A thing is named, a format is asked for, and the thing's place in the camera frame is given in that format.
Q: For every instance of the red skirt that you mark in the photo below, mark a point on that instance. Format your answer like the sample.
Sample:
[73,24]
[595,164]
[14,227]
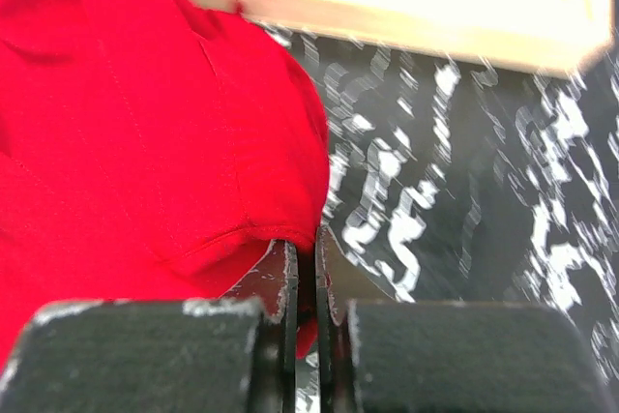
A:
[149,150]

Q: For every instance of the black marble pattern mat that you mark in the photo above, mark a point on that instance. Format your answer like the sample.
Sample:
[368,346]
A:
[456,181]

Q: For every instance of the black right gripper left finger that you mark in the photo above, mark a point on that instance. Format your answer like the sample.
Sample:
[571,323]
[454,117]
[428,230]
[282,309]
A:
[234,354]

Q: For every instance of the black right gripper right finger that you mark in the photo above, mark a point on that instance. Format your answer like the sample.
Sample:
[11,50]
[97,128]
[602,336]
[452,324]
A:
[379,355]

